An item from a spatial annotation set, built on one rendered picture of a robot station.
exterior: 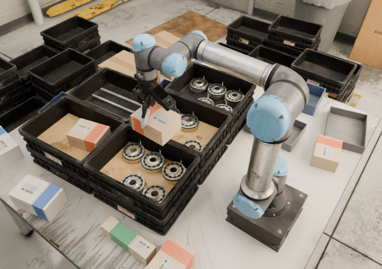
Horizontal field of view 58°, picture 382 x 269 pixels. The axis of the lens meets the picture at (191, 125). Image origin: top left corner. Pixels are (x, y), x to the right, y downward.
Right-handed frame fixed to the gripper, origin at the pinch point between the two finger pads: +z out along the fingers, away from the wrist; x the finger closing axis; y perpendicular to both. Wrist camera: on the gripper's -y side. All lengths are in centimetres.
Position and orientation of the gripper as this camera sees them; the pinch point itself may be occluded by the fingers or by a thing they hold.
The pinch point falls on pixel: (156, 119)
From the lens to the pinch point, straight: 138.6
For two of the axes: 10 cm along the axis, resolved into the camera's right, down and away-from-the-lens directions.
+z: 0.1, 7.3, 6.9
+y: -8.0, -4.0, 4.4
